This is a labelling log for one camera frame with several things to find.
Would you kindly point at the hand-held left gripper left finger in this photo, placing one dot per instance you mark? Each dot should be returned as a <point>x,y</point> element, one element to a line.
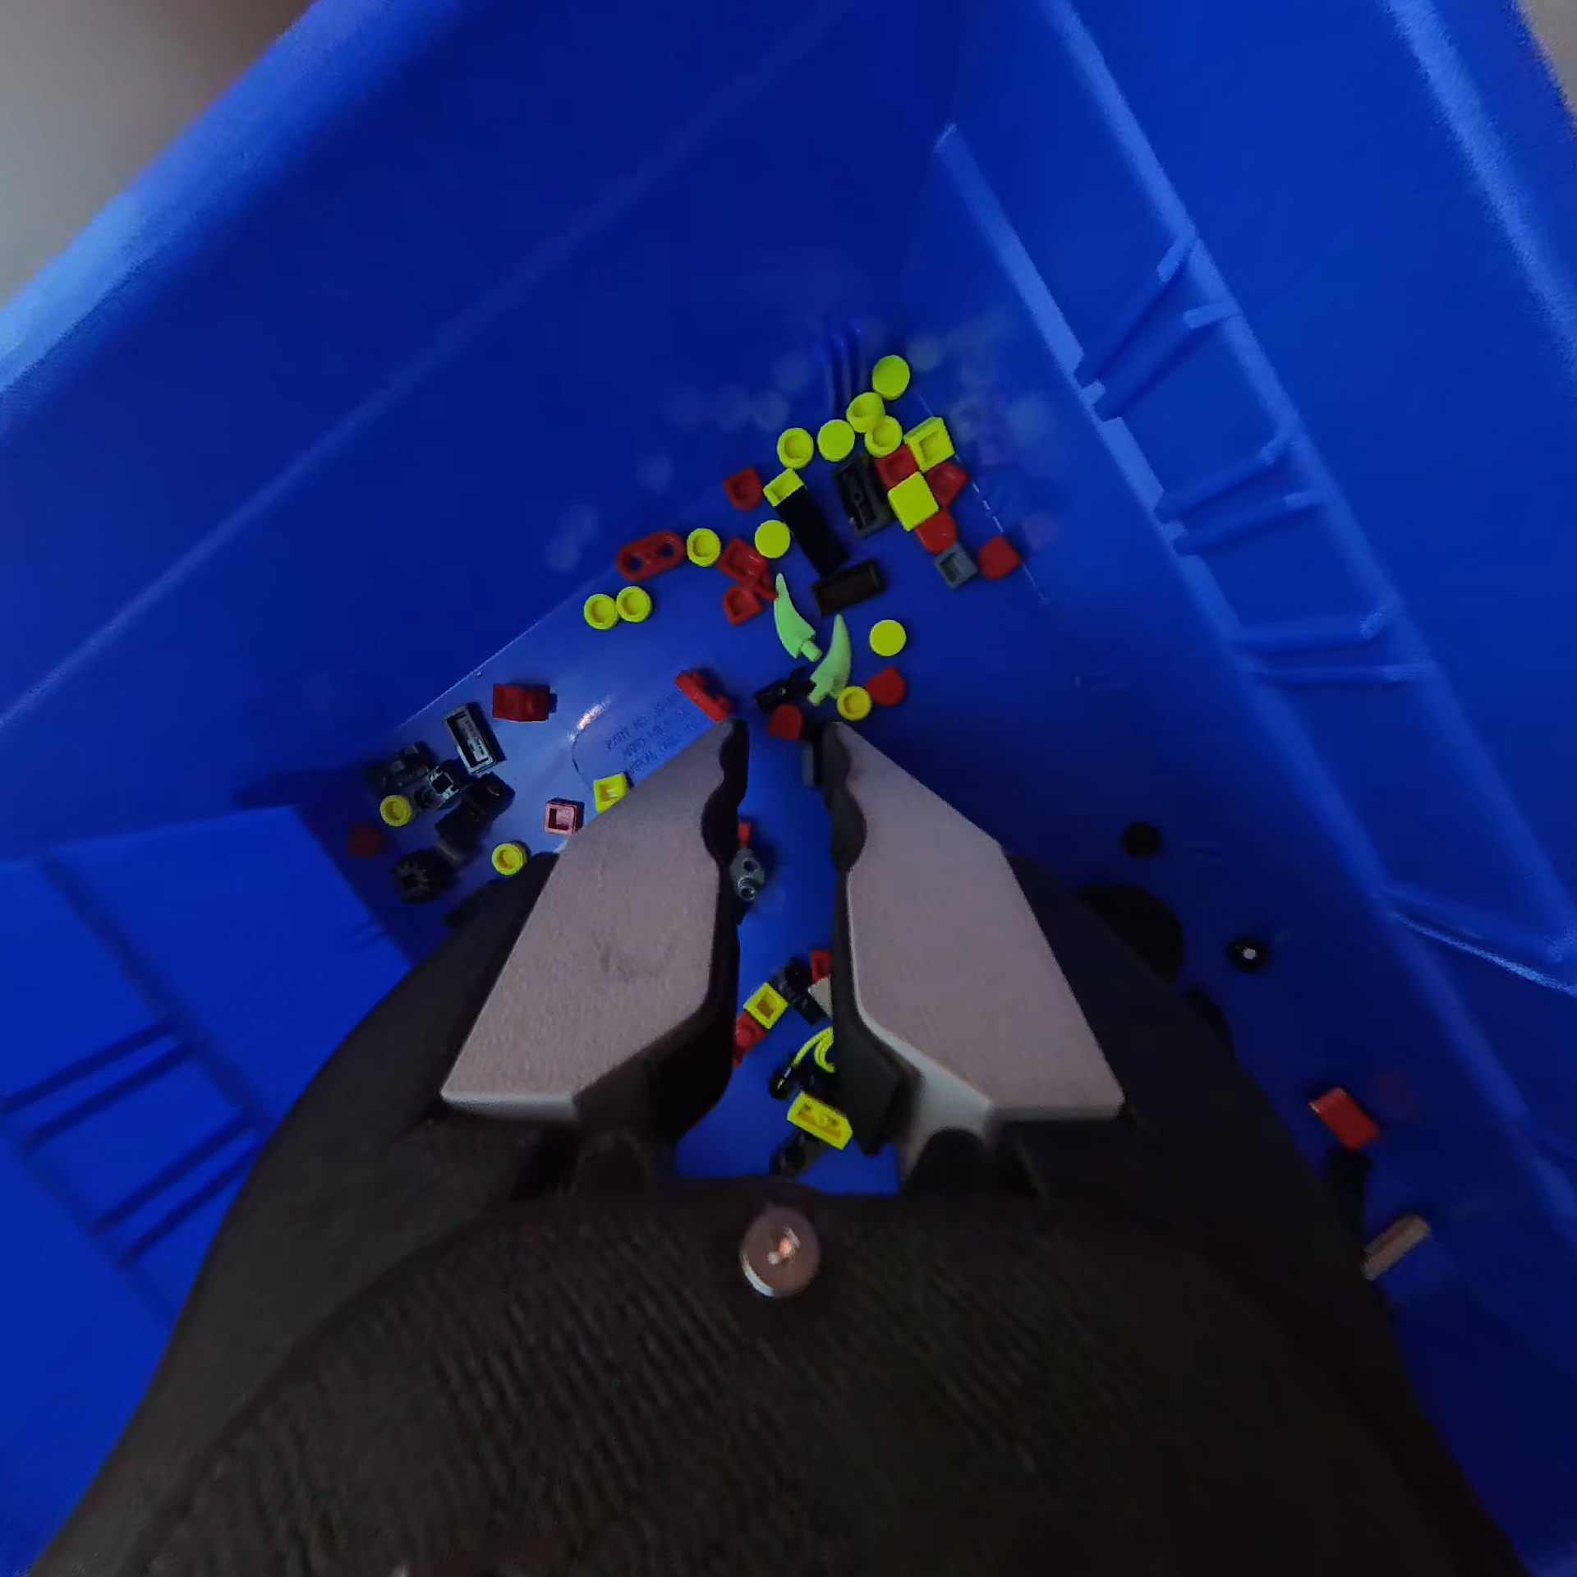
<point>614,961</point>

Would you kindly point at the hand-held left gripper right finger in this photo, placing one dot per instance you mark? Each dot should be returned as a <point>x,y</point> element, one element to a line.
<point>960,975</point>

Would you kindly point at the pile of lego pieces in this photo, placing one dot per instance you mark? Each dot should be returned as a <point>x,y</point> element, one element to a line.
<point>834,440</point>

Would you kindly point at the blue plastic bin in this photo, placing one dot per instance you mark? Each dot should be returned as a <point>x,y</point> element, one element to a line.
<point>370,370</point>

